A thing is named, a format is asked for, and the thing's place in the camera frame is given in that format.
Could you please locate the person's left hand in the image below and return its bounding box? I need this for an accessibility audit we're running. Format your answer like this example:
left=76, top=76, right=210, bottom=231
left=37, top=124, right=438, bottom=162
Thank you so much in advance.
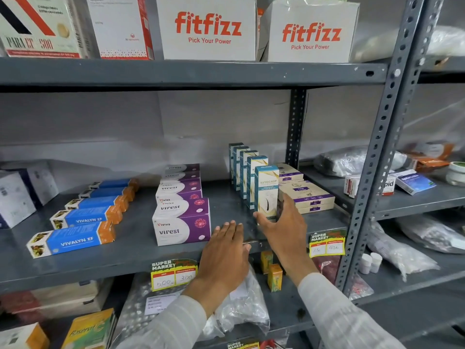
left=198, top=220, right=252, bottom=289

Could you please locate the person's right hand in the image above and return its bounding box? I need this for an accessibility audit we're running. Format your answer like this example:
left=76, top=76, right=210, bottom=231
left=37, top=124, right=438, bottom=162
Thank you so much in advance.
left=253, top=193, right=316, bottom=269

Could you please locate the tall teal white box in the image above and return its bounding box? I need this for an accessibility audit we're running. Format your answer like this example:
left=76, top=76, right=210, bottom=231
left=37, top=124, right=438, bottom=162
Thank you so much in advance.
left=228, top=142, right=244, bottom=186
left=247, top=155, right=269, bottom=210
left=239, top=150, right=259, bottom=200
left=233, top=145, right=251, bottom=191
left=254, top=165, right=280, bottom=225

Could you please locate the person's left forearm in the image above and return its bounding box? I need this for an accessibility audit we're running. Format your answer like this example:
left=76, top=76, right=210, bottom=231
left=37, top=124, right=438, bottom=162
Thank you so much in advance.
left=116, top=278, right=237, bottom=349

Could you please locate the person's right forearm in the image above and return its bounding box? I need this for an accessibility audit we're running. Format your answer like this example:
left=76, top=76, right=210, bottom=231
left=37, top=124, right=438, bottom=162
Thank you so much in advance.
left=281, top=260, right=406, bottom=349

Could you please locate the small yellow orange box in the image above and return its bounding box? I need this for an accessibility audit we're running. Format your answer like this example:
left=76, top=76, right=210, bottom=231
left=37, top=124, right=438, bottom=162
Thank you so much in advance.
left=267, top=264, right=283, bottom=293
left=260, top=250, right=274, bottom=275

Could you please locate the white purple medicine box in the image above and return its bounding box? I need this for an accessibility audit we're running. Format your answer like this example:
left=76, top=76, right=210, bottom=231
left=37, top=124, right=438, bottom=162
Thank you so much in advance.
left=164, top=163, right=201, bottom=175
left=152, top=198, right=212, bottom=247
left=155, top=178, right=203, bottom=206
left=160, top=171, right=201, bottom=186

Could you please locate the flat cream purple box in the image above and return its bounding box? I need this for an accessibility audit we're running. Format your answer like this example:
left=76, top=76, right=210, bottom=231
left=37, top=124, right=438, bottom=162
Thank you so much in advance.
left=275, top=163, right=304, bottom=183
left=296, top=203, right=336, bottom=215
left=278, top=180, right=336, bottom=209

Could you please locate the clear bag of blister packs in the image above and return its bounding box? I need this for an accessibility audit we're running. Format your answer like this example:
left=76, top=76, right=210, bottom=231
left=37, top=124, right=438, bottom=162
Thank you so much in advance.
left=112, top=264, right=271, bottom=344

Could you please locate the yellow price label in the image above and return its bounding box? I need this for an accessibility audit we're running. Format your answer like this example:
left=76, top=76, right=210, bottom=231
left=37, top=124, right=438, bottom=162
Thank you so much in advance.
left=150, top=259, right=199, bottom=292
left=309, top=230, right=346, bottom=259
left=227, top=339, right=261, bottom=349

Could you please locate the red packet in plastic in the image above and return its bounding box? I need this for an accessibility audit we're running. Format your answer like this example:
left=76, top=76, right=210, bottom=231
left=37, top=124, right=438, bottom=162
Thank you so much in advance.
left=312, top=254, right=343, bottom=285

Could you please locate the white handwritten paper note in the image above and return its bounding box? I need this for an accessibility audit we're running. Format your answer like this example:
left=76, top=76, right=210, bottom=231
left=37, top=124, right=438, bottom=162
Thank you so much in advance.
left=144, top=292, right=179, bottom=316

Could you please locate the white red medicine box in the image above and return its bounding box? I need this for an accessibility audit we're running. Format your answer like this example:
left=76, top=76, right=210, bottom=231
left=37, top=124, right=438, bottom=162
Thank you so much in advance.
left=344, top=173, right=396, bottom=199

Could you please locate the clear bag of grey packets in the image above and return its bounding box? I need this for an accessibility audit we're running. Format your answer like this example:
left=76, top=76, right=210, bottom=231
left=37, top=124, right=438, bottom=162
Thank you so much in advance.
left=314, top=145, right=408, bottom=178

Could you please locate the long blue orange box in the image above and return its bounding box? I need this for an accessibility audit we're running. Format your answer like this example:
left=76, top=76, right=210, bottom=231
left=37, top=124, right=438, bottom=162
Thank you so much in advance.
left=64, top=195, right=130, bottom=212
left=78, top=186, right=136, bottom=200
left=49, top=205, right=124, bottom=230
left=26, top=220, right=116, bottom=259

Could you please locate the clear bag of white items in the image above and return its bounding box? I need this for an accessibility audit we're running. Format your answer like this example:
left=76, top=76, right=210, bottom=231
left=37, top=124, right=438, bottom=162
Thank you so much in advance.
left=366, top=221, right=441, bottom=283

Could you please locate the blue white flat box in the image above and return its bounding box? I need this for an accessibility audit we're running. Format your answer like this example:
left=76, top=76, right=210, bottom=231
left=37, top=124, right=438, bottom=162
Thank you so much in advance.
left=390, top=169, right=437, bottom=196

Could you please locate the yellow green box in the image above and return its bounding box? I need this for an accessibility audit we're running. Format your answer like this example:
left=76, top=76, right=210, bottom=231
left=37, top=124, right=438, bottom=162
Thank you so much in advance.
left=61, top=308, right=117, bottom=349

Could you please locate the stack of cream boxes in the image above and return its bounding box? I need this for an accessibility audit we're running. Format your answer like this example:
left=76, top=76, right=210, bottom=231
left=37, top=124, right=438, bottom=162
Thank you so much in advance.
left=0, top=279, right=114, bottom=325

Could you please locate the grey metal shelving rack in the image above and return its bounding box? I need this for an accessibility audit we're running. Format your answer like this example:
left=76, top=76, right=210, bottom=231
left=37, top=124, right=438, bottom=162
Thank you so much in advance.
left=0, top=0, right=465, bottom=349

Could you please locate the clear plastic bag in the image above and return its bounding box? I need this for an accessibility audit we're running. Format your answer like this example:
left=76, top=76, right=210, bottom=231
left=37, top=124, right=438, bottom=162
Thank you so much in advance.
left=395, top=214, right=465, bottom=255

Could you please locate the orange white packet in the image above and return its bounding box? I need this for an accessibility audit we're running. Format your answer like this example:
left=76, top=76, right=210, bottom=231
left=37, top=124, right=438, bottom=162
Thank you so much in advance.
left=406, top=141, right=455, bottom=174

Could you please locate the white blue patterned box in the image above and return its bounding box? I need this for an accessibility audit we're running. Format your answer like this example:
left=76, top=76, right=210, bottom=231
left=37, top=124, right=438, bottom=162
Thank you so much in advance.
left=25, top=161, right=60, bottom=208
left=0, top=171, right=37, bottom=230

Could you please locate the white carton with red lettering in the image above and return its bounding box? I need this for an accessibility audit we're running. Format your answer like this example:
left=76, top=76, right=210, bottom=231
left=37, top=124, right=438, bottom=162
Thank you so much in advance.
left=155, top=0, right=258, bottom=62
left=259, top=0, right=360, bottom=64

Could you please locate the white round jar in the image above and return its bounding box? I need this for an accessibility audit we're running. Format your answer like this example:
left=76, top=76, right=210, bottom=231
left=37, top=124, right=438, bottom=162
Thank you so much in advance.
left=446, top=161, right=465, bottom=188

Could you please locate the white orange box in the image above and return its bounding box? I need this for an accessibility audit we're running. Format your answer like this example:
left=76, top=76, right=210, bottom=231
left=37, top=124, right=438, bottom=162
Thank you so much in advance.
left=0, top=322, right=50, bottom=349

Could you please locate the white box with red side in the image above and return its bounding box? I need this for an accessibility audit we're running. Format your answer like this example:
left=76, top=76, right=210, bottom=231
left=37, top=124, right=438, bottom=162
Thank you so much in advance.
left=85, top=0, right=155, bottom=61

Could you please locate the large translucent plastic bag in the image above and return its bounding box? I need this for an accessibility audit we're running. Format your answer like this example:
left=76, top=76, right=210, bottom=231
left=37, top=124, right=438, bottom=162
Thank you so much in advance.
left=353, top=25, right=465, bottom=64

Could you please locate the cream box with red stripe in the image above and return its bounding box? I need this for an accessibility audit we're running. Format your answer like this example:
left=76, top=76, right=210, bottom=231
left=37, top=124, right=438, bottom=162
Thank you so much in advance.
left=0, top=0, right=87, bottom=59

